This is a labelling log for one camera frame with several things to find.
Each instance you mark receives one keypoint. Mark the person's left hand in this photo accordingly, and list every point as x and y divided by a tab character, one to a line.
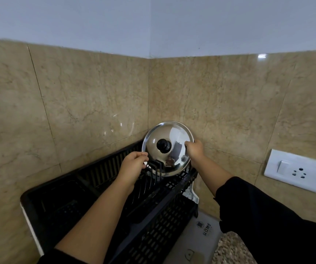
131	167

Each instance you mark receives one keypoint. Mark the person's right hand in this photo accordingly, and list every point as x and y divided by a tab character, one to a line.
195	151

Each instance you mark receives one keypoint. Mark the person's right fingers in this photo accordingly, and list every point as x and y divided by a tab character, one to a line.
188	145

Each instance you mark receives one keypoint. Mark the person's left fingers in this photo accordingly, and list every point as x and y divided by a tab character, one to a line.
141	156

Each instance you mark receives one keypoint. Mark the steel lid with black knob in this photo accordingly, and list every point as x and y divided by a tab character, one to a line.
169	148

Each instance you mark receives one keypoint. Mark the person's left forearm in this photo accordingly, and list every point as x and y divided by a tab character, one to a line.
100	217

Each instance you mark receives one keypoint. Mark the person's right forearm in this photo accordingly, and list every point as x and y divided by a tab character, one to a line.
256	211

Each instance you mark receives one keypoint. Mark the white drip tray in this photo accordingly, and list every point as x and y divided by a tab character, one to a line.
192	193

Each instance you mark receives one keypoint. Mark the black plastic dish rack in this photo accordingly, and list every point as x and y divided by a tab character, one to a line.
114	200

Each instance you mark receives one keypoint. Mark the grey drying mat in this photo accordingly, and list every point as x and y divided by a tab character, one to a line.
195	239

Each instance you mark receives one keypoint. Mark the white wall switch socket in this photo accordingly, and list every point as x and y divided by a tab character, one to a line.
295	170

